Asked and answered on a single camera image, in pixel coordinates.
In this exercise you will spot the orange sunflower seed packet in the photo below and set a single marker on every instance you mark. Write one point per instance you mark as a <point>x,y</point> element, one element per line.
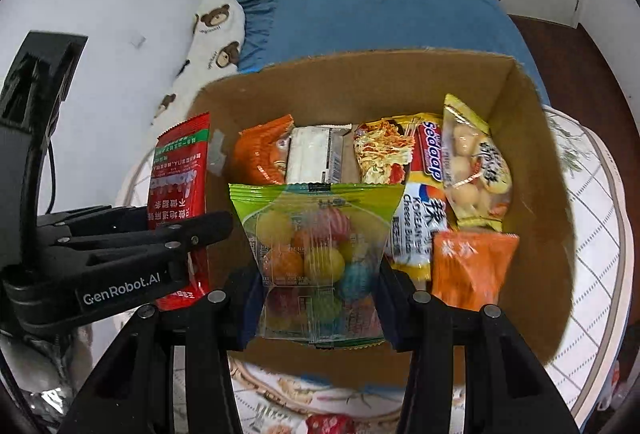
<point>469,268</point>

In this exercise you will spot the red candy wrapper packet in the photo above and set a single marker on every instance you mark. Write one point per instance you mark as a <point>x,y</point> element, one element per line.
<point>330,424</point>

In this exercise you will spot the blue bed sheet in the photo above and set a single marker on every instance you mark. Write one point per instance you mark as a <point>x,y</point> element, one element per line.
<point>278,31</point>

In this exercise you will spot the red snack sachet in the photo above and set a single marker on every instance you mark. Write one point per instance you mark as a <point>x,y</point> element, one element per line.
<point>177,192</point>

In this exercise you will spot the orange chips bag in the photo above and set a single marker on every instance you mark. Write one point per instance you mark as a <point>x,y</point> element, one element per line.
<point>260,154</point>

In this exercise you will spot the colourful candy ball bag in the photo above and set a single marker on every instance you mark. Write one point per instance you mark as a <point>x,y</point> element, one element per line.
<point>318,249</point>

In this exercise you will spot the white bear print pillow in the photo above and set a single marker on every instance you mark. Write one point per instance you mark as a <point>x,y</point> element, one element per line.
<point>218,37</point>

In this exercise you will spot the brown cardboard box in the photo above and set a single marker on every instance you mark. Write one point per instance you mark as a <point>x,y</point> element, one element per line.
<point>364,86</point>

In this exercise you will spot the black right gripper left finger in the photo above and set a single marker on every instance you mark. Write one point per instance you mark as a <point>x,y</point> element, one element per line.
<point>131,390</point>

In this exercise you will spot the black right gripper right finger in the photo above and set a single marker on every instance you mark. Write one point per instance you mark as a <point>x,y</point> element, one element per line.
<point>507,389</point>

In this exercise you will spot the yellow Mi Sedaap noodle packet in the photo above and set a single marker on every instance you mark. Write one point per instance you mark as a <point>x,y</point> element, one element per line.
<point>407,151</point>

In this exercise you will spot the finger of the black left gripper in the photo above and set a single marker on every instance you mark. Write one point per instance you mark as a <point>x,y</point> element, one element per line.
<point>95,249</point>
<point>97,220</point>

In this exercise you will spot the white wrapped snack block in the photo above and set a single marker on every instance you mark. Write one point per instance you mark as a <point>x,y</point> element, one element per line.
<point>315,154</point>

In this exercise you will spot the yellow egg snack bag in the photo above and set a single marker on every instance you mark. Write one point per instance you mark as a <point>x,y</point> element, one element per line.
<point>477,179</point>

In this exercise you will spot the white quilted floral bedspread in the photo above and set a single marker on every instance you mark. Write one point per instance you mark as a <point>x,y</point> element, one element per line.
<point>582,367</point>

